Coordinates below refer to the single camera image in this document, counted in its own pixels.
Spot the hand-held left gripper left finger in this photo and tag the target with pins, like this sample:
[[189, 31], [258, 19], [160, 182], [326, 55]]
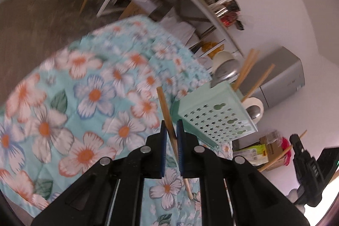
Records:
[[163, 151]]

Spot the red plastic bag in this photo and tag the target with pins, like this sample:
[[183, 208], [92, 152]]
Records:
[[286, 141]]

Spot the mint green utensil holder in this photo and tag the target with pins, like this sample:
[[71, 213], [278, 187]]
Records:
[[212, 114]]

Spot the white sack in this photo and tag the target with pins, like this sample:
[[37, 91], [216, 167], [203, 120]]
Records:
[[180, 27]]

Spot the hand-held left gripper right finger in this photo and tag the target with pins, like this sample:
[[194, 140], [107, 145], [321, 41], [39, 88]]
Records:
[[181, 151]]

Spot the floral light blue blanket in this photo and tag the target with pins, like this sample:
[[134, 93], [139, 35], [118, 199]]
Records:
[[92, 93]]

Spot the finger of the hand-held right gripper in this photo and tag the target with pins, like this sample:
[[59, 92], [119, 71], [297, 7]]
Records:
[[298, 146]]

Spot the yellow plastic bag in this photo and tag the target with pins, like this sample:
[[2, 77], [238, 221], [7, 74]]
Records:
[[212, 46]]

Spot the silver refrigerator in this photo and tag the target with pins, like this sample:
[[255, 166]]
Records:
[[280, 75]]

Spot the long white table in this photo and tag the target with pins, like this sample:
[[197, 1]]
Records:
[[229, 39]]

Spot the brown cardboard box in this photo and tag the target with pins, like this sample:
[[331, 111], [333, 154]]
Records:
[[270, 144]]

